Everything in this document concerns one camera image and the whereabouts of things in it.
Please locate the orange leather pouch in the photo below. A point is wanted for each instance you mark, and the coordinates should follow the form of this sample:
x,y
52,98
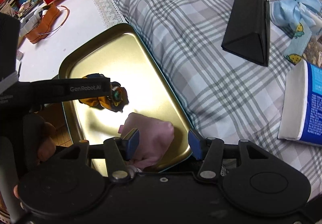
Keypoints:
x,y
44,23

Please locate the light blue face mask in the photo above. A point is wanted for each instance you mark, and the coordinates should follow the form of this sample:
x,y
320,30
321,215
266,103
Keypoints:
x,y
289,10

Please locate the black triangular case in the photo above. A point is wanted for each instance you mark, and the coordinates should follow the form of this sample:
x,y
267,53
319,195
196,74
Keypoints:
x,y
249,25

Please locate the navy and yellow scrunchie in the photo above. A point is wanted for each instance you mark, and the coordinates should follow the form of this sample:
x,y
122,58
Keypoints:
x,y
118,99

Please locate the brown patterned cloth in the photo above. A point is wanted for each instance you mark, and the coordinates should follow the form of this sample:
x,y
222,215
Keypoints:
x,y
314,49

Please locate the person's left hand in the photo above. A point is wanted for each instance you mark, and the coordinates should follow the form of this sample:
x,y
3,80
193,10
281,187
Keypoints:
x,y
46,136

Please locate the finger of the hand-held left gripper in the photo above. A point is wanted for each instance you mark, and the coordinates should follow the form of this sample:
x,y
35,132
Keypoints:
x,y
75,89

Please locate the small white cap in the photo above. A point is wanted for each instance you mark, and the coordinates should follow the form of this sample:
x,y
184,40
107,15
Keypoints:
x,y
20,55

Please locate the grey plaid bedsheet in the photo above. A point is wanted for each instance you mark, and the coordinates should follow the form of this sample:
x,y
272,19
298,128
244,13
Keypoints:
x,y
201,38

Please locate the blue and white tissue pack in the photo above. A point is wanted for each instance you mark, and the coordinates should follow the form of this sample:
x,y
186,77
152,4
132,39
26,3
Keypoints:
x,y
305,103

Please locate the gold metal tray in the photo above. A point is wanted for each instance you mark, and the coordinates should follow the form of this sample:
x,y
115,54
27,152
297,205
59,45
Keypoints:
x,y
140,63

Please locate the pink cloth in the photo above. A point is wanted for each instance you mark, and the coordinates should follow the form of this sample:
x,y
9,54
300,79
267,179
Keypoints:
x,y
153,136

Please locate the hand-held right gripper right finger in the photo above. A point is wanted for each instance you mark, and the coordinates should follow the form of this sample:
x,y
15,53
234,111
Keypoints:
x,y
195,144

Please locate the blue cartoon print sock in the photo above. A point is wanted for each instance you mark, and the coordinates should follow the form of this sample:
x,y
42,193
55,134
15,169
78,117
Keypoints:
x,y
298,41

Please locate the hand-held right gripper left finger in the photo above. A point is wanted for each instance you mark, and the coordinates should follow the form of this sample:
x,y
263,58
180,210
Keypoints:
x,y
132,144

